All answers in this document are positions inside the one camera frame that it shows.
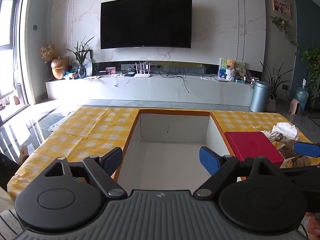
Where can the white paper towel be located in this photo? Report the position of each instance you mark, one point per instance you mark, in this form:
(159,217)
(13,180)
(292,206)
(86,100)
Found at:
(285,130)

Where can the brown teddy bear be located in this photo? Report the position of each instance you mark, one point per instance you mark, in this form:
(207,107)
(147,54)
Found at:
(231,65)

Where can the framed wall picture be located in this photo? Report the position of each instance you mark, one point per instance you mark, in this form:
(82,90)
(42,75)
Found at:
(281,6)

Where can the red flat box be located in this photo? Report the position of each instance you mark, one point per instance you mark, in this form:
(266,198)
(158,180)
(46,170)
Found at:
(250,145)

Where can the person's right hand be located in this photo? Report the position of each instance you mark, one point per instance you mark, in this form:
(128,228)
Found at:
(313,226)

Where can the striped shirt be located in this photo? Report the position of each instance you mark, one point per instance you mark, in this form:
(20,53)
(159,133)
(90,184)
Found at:
(8,226)

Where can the dried flower bunch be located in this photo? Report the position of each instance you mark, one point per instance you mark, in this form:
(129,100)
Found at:
(47,52)

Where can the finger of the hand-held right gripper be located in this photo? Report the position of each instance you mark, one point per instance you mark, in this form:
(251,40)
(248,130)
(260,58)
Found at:
(306,149)
(302,172)

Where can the green plant in glass vase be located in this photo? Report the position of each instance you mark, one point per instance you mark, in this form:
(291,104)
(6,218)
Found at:
(81,62)

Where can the bushy green pothos plant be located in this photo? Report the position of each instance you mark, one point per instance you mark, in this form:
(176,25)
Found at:
(312,65)

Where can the green picture book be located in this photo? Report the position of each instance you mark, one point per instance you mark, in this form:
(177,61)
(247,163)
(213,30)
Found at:
(223,66)

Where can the white cardboard box orange rim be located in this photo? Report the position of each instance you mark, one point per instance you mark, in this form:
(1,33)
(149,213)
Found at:
(175,130)

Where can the long-leaf potted plant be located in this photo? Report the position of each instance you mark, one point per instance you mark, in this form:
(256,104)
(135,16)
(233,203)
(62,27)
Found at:
(275,80)

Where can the small pink photo card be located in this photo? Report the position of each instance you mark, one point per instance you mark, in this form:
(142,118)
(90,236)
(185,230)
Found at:
(110,70)

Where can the white marble television cabinet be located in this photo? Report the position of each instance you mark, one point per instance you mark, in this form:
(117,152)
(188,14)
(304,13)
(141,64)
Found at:
(150,87)

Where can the white router with antennas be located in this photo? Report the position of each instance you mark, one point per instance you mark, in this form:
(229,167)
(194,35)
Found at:
(142,75)

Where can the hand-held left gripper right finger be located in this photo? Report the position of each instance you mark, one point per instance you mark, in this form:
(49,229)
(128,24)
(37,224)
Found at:
(208,162)

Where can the yellow checkered tablecloth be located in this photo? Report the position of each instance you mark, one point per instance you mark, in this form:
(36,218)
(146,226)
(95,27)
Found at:
(87,130)

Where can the blue snack bag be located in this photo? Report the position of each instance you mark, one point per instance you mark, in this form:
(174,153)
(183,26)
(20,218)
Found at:
(69,75)

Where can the silver trash can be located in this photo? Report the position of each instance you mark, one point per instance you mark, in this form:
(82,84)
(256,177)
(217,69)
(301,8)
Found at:
(260,96)

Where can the black wall television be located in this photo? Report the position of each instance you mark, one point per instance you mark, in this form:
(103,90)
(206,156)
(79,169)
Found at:
(146,22)

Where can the golden acorn jar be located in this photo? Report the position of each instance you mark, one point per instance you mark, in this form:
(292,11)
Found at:
(58,68)

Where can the brown fluffy towel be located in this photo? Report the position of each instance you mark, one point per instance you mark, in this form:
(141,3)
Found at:
(290,150)

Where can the small black box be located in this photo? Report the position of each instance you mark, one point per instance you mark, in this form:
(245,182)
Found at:
(130,74)

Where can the pink heater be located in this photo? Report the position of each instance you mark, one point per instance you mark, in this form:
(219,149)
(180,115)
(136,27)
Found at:
(295,106)

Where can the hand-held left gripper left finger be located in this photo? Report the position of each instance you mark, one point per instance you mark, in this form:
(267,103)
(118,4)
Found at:
(112,160)

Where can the sliding glass door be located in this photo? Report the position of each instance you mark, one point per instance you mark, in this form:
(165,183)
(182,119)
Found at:
(10,55)

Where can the blue water jug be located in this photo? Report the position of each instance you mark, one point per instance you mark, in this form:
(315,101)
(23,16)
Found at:
(302,97)

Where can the woven basket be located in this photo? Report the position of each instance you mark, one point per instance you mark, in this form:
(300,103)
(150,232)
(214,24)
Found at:
(271,103)

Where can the black framed picture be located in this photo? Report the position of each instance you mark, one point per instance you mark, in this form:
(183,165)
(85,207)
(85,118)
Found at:
(89,53)

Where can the hanging vine plant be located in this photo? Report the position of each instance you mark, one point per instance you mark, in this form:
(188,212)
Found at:
(282,23)

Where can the stack of papers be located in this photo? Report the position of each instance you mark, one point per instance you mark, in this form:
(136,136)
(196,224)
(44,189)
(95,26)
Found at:
(56,125)

